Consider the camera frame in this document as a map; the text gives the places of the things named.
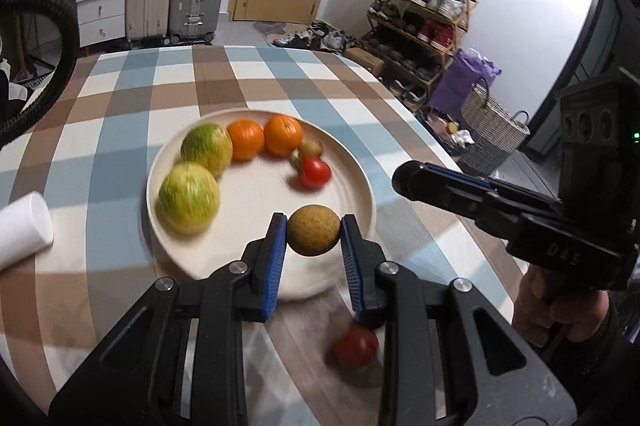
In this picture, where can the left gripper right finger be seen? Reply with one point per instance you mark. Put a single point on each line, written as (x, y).
(352, 245)

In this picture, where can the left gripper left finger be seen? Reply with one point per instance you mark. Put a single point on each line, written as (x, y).
(271, 256)

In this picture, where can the red tomato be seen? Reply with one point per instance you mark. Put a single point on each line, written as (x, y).
(357, 348)
(313, 173)

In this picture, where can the yellow-green citrus fruit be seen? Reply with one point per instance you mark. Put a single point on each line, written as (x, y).
(189, 198)

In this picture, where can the large orange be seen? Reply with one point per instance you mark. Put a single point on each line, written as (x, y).
(283, 134)

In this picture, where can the small orange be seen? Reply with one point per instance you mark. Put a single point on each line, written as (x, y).
(248, 139)

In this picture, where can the green bumpy citrus fruit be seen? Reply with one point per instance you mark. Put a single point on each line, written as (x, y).
(209, 145)

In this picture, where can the person's right hand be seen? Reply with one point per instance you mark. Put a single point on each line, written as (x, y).
(535, 311)

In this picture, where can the cream round plate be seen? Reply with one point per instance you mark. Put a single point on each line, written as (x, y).
(251, 192)

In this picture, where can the checkered tablecloth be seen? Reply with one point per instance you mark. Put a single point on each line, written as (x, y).
(89, 158)

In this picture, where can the woven laundry basket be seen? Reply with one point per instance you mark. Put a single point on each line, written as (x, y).
(496, 132)

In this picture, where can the cardboard box on floor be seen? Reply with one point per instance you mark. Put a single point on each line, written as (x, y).
(371, 63)

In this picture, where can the white sneakers on floor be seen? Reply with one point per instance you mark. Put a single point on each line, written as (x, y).
(318, 36)

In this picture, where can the purple bag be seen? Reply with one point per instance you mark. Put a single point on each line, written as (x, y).
(467, 68)

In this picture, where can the wooden shoe rack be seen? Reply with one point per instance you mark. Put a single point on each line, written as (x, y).
(416, 40)

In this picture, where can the white paper roll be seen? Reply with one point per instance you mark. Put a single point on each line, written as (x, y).
(26, 228)

